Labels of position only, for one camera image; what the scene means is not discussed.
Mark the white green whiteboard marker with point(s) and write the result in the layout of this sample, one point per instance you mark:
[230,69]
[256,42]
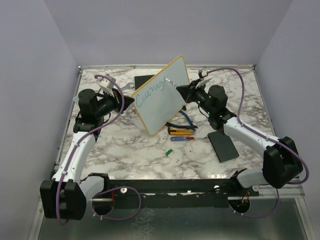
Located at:
[171,82]

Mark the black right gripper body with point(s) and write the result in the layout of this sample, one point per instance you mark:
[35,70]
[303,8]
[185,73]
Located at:
[198,95]

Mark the blue red screwdriver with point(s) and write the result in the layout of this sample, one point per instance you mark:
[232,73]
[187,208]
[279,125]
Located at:
[186,138]

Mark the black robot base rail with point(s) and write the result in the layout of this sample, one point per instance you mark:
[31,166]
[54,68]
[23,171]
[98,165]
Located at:
[172,193]

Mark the silver open-end wrench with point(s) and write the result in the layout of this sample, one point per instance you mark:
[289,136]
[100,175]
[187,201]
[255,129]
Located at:
[128,86]

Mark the small black network switch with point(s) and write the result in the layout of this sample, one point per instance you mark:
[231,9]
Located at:
[223,146]

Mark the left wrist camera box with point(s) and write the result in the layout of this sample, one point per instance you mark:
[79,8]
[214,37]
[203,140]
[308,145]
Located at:
[106,84]

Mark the green marker cap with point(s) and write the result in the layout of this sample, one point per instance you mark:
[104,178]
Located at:
[168,152]

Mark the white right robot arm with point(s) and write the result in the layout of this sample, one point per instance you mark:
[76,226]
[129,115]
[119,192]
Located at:
[280,155]

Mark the small white square device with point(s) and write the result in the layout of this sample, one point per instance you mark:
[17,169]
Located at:
[76,99]

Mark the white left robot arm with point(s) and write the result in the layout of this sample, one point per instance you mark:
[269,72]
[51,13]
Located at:
[66,194]

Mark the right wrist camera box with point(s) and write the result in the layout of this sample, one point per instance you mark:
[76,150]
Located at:
[202,74]

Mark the yellow utility knife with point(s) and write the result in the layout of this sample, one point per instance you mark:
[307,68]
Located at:
[179,131]

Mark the large black network switch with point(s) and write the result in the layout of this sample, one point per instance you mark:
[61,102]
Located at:
[140,80]

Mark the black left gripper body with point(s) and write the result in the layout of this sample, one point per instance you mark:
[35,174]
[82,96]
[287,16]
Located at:
[109,103]

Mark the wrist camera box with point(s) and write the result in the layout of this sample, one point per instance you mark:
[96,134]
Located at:
[106,84]
[202,74]

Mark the yellow framed whiteboard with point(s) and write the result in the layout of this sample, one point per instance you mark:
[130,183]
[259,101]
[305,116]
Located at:
[157,101]

